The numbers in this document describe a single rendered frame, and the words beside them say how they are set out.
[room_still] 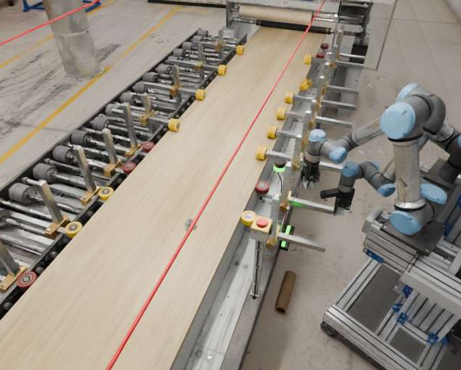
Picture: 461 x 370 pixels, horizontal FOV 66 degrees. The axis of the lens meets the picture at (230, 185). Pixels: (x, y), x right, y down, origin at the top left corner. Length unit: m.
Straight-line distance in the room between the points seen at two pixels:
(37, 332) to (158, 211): 0.76
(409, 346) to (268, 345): 0.82
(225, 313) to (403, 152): 1.10
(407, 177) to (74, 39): 4.71
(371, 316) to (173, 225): 1.35
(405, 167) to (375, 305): 1.26
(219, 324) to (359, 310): 0.99
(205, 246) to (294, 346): 1.05
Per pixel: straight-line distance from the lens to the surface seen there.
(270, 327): 2.54
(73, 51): 5.51
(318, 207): 2.03
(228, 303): 1.89
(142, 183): 2.11
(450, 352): 2.56
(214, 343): 1.81
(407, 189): 1.52
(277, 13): 4.25
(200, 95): 2.80
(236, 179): 2.07
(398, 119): 1.39
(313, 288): 2.73
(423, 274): 1.78
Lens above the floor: 2.27
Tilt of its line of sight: 42 degrees down
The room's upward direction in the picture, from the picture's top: straight up
